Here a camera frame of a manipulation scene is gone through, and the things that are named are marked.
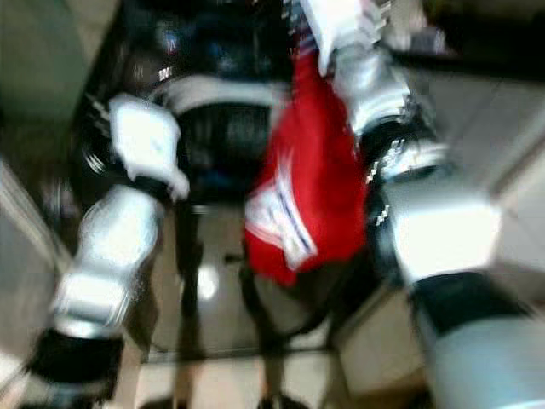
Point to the red garment with white print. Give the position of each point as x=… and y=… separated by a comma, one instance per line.
x=315, y=179

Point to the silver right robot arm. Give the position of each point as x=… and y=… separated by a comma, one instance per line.
x=443, y=230

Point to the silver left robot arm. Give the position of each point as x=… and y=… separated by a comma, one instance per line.
x=111, y=256

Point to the black laundry hamper with legs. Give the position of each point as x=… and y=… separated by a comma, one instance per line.
x=204, y=38

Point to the silver door frame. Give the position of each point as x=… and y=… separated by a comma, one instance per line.
x=30, y=226

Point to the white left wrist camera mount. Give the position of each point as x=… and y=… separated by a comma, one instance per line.
x=145, y=141

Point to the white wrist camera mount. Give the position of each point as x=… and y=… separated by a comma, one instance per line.
x=145, y=141
x=341, y=25

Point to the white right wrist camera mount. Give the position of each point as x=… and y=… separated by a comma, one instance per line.
x=341, y=25

